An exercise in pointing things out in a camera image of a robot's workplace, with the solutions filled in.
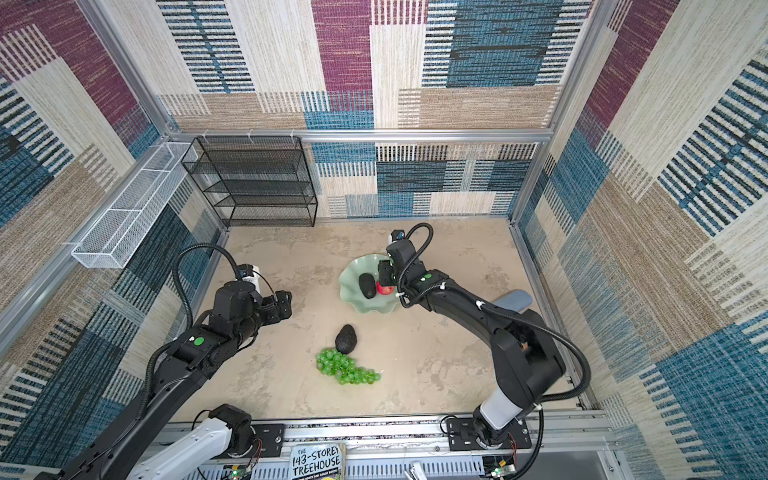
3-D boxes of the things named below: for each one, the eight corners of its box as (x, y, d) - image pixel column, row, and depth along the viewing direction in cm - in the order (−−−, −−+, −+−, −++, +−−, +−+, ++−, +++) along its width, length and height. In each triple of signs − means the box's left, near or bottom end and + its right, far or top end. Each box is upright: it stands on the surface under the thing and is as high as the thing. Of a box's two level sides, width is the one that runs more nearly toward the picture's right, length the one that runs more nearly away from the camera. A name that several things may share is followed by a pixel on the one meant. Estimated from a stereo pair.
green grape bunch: (315, 368, 86) (312, 363, 82) (327, 349, 89) (325, 343, 86) (369, 399, 81) (368, 394, 77) (380, 377, 84) (379, 372, 81)
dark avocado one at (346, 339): (336, 355, 88) (334, 350, 85) (339, 329, 93) (337, 323, 90) (355, 355, 88) (354, 350, 85) (357, 329, 93) (356, 323, 90)
